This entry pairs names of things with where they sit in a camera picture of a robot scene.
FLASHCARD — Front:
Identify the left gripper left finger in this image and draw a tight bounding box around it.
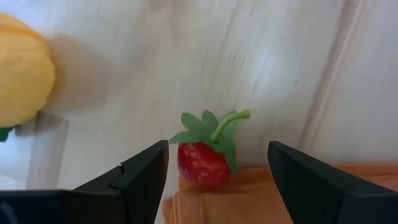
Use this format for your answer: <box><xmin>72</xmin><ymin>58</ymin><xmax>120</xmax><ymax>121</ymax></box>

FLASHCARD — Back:
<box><xmin>0</xmin><ymin>139</ymin><xmax>170</xmax><ymax>224</ymax></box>

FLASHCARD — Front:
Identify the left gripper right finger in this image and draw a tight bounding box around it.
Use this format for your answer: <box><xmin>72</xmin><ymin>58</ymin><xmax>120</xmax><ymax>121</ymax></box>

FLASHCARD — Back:
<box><xmin>267</xmin><ymin>140</ymin><xmax>398</xmax><ymax>224</ymax></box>

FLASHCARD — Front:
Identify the red toy strawberry leafy top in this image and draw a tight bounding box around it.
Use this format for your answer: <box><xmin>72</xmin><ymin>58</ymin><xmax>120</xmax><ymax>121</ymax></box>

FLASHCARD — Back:
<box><xmin>169</xmin><ymin>108</ymin><xmax>251</xmax><ymax>189</ymax></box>

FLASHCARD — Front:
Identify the green toy lime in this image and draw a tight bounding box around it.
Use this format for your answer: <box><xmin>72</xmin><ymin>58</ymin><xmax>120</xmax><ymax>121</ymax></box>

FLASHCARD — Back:
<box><xmin>0</xmin><ymin>126</ymin><xmax>14</xmax><ymax>143</ymax></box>

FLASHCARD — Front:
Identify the yellow toy lemon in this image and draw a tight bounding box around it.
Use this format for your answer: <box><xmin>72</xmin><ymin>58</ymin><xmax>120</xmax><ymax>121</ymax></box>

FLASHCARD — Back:
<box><xmin>0</xmin><ymin>12</ymin><xmax>56</xmax><ymax>129</ymax></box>

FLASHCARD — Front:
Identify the orange cloth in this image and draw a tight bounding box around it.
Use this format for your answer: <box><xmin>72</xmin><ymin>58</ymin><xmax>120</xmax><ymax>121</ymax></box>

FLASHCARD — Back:
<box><xmin>161</xmin><ymin>163</ymin><xmax>398</xmax><ymax>224</ymax></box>

